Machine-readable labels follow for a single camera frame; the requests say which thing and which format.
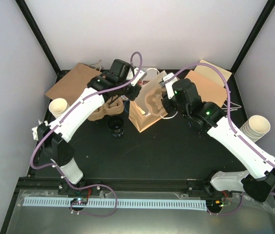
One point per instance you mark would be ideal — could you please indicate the single pulp cup carrier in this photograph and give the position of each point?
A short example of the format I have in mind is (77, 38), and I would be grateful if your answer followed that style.
(153, 102)

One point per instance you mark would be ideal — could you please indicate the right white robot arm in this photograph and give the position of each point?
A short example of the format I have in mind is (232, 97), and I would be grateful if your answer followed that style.
(258, 179)

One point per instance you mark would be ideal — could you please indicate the blue slotted cable duct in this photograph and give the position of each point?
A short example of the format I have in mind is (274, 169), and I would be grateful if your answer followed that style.
(170, 204)

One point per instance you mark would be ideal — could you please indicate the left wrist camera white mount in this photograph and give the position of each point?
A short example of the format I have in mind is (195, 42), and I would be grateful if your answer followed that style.
(135, 76)

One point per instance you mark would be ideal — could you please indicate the checkered printed paper bag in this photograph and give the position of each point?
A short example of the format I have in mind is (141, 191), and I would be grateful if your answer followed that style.
(124, 98)

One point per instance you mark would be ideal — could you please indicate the right black frame post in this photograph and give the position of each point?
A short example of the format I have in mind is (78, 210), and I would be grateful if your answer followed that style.
(266, 11)

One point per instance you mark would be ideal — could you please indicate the left stack of paper cups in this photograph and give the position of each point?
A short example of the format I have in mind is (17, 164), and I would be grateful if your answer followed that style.
(58, 106)

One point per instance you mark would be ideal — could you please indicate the orange flat bag right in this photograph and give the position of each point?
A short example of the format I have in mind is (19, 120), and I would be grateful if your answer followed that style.
(207, 89)

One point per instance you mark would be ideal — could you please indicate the brown flat paper bag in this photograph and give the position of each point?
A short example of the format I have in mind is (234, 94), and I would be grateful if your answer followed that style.
(71, 86)

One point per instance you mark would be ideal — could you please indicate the orange kraft paper bag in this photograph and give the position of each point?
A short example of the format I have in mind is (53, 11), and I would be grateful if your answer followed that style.
(139, 115)

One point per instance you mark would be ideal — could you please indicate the tan flat paper bag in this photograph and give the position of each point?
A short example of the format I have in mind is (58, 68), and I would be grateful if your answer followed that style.
(212, 74)

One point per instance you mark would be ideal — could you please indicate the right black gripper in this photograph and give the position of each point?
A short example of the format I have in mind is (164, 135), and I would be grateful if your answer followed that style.
(168, 108)

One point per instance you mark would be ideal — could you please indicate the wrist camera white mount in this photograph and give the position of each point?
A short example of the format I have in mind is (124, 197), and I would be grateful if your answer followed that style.
(167, 82)
(135, 76)

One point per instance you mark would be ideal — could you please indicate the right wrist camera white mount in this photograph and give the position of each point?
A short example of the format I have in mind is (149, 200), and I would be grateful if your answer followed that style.
(167, 82)

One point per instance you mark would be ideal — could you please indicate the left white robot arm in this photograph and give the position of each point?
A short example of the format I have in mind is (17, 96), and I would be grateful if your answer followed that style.
(120, 80)

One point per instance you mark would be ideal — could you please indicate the black frame post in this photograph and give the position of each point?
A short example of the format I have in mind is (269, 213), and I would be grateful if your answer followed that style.
(38, 34)
(266, 11)

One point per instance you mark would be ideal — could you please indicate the left black frame post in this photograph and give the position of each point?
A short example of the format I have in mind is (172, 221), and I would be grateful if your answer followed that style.
(38, 34)

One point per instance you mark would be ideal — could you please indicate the stack of paper cups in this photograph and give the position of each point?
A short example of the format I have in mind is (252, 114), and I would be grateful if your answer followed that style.
(58, 106)
(255, 127)

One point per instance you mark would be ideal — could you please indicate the stack of pulp cup carriers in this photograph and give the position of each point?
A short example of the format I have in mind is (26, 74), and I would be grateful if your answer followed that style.
(115, 108)

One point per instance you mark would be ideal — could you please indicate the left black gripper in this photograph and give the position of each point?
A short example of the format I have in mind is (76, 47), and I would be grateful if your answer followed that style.
(132, 96)

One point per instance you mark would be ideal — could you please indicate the right stack of paper cups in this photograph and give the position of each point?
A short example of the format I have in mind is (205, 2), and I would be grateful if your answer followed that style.
(255, 127)

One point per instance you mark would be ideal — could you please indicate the bundle of wrapped straws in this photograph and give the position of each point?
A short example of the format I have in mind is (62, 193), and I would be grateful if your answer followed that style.
(40, 131)

